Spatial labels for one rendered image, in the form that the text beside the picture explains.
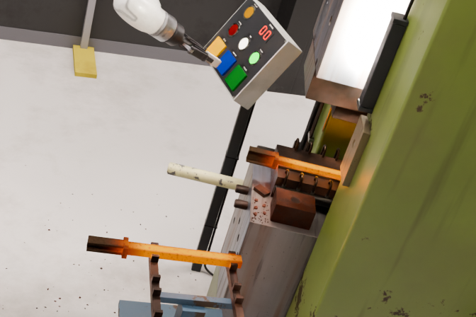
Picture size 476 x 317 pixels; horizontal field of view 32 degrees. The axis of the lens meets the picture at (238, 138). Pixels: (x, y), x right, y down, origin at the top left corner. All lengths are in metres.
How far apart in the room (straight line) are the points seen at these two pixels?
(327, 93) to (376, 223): 0.45
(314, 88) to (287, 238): 0.45
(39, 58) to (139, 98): 0.62
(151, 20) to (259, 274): 0.85
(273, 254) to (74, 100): 2.24
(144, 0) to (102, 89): 2.06
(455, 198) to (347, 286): 0.37
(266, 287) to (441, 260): 0.62
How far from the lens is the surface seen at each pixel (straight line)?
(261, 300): 2.59
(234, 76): 2.89
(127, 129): 4.32
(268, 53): 2.84
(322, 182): 2.53
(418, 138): 1.94
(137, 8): 2.57
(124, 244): 2.16
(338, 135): 2.71
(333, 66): 2.24
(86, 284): 3.40
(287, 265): 2.50
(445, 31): 1.83
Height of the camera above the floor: 2.35
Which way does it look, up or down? 32 degrees down
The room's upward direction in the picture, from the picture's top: 17 degrees clockwise
